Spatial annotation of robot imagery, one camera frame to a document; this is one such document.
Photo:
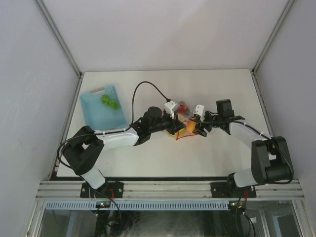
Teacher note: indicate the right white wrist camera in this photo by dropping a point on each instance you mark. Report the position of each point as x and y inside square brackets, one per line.
[199, 110]

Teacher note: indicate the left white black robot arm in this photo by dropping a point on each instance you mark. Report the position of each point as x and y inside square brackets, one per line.
[83, 150]

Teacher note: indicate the light blue plastic basket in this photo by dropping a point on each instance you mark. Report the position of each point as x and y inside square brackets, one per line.
[99, 116]

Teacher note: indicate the green fake grape bunch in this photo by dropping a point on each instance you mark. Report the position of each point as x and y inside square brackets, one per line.
[106, 100]

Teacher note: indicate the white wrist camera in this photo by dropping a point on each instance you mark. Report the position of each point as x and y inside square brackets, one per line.
[199, 110]
[171, 107]

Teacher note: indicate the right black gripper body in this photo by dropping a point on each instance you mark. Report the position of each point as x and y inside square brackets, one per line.
[210, 121]

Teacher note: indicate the clear zip top bag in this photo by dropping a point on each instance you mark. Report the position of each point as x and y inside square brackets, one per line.
[184, 118]

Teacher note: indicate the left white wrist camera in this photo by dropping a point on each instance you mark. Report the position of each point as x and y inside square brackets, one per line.
[171, 107]

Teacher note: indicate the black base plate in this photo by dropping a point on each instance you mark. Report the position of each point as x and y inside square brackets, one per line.
[110, 189]
[222, 190]

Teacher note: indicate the light blue slotted cable duct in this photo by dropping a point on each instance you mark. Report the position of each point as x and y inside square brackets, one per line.
[140, 205]

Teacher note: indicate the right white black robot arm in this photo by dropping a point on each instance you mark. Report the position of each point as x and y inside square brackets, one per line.
[270, 159]

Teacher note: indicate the red fake strawberries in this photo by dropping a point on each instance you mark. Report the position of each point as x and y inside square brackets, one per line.
[183, 109]

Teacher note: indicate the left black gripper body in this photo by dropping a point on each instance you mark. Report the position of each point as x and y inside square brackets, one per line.
[167, 123]

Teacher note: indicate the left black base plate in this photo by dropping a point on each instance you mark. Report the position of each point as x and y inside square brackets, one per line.
[110, 189]

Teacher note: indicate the orange fake peach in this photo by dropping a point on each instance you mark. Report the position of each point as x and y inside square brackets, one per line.
[190, 126]

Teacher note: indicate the aluminium front rail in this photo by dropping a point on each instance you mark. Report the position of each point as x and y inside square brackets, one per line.
[167, 190]

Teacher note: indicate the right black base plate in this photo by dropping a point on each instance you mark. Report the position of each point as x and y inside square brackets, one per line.
[222, 190]

